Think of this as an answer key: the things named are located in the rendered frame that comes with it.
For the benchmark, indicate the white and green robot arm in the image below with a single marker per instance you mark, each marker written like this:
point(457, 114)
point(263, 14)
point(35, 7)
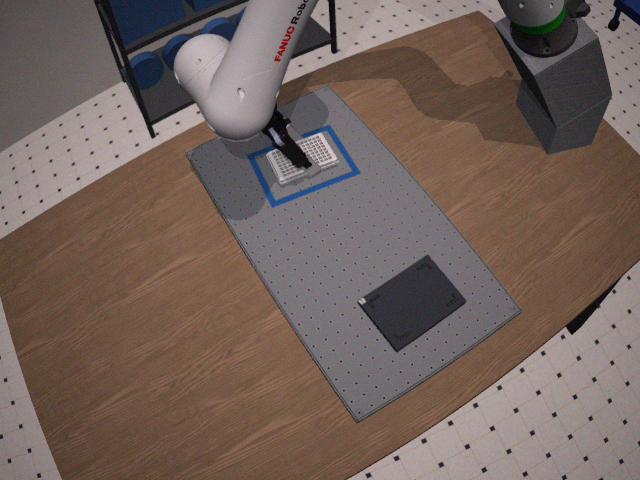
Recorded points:
point(238, 99)

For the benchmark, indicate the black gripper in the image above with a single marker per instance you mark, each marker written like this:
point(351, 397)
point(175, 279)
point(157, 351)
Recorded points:
point(284, 140)

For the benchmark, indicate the blue tape outline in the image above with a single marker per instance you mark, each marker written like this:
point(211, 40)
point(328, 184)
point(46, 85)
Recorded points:
point(266, 188)

